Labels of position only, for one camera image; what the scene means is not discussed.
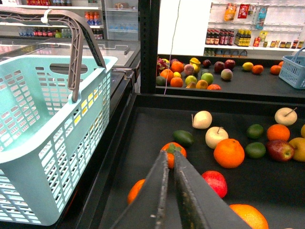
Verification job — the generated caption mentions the dark green avocado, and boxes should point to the dark green avocado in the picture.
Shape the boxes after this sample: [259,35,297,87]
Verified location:
[173,130,195,148]

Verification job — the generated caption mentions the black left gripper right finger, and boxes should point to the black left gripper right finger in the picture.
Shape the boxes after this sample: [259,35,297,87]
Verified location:
[174,151,250,229]

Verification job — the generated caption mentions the grey basket handle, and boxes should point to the grey basket handle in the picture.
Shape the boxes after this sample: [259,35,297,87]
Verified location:
[0,6,106,103]

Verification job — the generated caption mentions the small blue basket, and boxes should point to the small blue basket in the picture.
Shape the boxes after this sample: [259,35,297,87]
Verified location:
[279,47,305,89]

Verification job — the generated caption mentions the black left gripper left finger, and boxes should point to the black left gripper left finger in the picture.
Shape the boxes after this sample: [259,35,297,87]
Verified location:
[111,150,169,229]

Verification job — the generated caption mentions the black fruit display shelf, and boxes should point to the black fruit display shelf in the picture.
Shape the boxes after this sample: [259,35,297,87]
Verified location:
[75,67,305,229]

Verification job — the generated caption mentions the light blue plastic basket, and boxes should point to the light blue plastic basket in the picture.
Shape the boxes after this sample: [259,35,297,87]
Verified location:
[0,55,118,226]

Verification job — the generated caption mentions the persimmon with green calyx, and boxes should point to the persimmon with green calyx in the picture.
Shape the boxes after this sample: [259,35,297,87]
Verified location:
[161,142,187,169]

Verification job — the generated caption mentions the white pear centre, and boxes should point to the white pear centre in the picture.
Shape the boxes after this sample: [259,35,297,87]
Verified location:
[205,126,229,149]

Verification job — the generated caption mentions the large orange front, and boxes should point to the large orange front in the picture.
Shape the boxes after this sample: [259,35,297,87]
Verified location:
[213,138,245,169]

